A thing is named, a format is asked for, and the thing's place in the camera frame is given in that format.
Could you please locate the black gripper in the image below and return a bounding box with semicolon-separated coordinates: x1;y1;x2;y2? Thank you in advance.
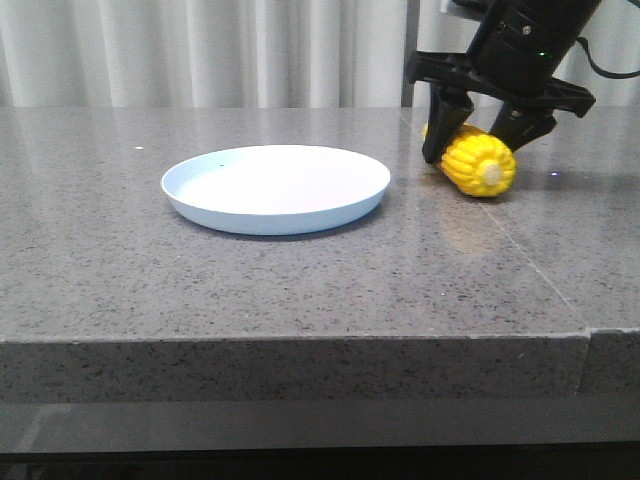
404;49;597;165

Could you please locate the yellow corn cob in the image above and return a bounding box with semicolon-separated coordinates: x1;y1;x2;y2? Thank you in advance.
434;123;517;198

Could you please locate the light blue round plate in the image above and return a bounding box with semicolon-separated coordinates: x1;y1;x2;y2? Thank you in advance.
161;145;391;236

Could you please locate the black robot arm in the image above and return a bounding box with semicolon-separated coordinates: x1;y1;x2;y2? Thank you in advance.
406;0;599;164

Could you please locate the white pleated curtain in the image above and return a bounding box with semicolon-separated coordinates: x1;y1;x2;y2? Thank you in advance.
0;0;640;108

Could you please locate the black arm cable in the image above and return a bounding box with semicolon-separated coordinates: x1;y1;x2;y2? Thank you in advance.
577;35;640;80

